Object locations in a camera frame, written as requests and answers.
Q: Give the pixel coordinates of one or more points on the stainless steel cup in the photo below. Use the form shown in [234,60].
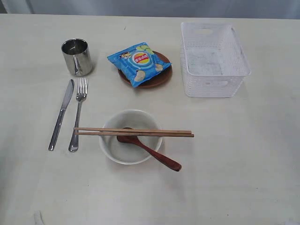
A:
[77,57]

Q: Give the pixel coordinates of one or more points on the silver table knife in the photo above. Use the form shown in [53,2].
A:
[66,100]

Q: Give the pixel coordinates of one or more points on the brown wooden chopstick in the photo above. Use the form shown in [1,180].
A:
[134,134]
[133,130]

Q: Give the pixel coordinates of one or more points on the dark brown round plate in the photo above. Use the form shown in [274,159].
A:
[158,80]

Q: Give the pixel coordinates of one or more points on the dark red wooden spoon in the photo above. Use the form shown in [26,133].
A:
[159,157]

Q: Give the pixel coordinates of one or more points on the blue Lays chips bag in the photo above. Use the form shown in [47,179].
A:
[138,63]

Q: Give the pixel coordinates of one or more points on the white patterned ceramic bowl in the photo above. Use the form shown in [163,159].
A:
[130,154]

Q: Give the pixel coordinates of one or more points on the white plastic perforated basket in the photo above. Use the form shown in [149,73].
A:
[213,63]

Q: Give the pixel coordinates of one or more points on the silver metal fork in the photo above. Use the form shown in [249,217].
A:
[82,91]

